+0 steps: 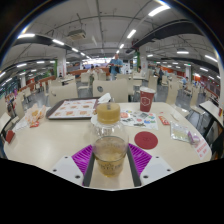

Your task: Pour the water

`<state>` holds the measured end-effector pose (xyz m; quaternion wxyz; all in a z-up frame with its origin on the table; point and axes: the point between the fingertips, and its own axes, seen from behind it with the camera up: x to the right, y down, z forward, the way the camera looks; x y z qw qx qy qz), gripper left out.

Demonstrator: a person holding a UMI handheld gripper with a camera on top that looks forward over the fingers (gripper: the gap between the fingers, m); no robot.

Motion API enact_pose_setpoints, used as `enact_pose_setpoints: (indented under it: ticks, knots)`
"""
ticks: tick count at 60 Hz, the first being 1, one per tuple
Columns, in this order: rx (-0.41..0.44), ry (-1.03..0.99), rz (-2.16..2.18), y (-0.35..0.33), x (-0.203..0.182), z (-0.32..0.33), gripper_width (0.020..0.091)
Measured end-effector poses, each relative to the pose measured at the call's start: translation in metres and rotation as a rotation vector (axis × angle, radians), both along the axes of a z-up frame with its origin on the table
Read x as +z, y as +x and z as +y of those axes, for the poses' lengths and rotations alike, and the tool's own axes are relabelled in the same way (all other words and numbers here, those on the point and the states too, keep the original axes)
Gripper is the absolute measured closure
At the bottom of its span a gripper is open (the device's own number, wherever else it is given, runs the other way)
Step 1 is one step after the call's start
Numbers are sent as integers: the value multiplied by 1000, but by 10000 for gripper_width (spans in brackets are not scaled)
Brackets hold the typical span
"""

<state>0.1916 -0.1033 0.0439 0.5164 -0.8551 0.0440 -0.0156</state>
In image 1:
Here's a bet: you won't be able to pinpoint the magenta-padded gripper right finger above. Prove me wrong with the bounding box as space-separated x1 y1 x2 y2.
126 143 176 188

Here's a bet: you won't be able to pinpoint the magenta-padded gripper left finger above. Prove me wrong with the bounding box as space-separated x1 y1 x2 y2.
51 143 96 188

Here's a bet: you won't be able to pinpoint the clear yellow-capped tea bottle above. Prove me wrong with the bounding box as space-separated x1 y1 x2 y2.
90 101 130 178

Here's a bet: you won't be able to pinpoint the clear plastic wrapper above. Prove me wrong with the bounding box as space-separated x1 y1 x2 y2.
169 121 201 145

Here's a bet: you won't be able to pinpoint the small red sauce packet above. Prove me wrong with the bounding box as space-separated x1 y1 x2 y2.
158 115 171 126

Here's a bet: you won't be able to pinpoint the white and red table sticker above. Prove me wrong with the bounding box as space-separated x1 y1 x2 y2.
192 139 212 159

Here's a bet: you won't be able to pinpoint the colourful printed paper sheet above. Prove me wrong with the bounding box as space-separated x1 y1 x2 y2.
119 109 159 131

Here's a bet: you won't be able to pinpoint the small white packet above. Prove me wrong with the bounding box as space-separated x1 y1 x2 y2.
170 113 182 122

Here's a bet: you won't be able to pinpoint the dark brown food tray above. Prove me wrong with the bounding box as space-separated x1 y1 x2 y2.
45 97 101 120

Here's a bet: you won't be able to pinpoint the printed paper tray liner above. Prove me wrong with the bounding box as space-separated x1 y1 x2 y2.
49 99 98 118

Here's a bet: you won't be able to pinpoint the clear plastic food bag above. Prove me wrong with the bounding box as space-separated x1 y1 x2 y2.
21 103 48 129

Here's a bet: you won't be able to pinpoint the red paper packet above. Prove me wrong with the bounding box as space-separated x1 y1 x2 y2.
4 129 16 144

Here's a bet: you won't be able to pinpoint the red paper cup with lid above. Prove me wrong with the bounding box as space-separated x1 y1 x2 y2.
139 86 157 113

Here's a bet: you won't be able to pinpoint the beige chair with round hole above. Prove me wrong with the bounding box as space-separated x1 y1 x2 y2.
92 78 129 103
48 82 79 108

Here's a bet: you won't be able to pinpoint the beige neighbouring table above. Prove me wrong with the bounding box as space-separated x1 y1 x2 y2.
199 99 224 128

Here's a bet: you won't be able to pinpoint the white crumpled napkin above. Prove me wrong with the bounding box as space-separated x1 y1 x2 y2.
97 92 113 104

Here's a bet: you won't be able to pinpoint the far beige chairs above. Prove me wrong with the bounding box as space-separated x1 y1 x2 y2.
19 71 201 111

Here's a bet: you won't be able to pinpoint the ceiling air conditioner unit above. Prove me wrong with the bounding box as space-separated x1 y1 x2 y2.
66 29 87 41

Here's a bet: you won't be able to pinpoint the ceiling strip lights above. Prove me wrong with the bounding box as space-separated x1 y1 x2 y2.
0 3 224 88

